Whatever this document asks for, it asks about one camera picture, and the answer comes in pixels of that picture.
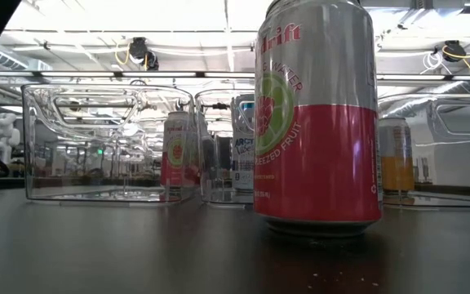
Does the clear plastic bin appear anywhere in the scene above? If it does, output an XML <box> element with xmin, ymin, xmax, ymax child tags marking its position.
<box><xmin>20</xmin><ymin>83</ymin><xmax>197</xmax><ymax>204</ymax></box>
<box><xmin>375</xmin><ymin>92</ymin><xmax>470</xmax><ymax>209</ymax></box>
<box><xmin>193</xmin><ymin>88</ymin><xmax>257</xmax><ymax>205</ymax></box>

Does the brown bottle white cap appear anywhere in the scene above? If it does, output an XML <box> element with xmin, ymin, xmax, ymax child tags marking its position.
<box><xmin>377</xmin><ymin>117</ymin><xmax>416</xmax><ymax>196</ymax></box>

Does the red bottle white cap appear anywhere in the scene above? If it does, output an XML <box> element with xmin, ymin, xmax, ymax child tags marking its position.
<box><xmin>160</xmin><ymin>110</ymin><xmax>199</xmax><ymax>193</ymax></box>

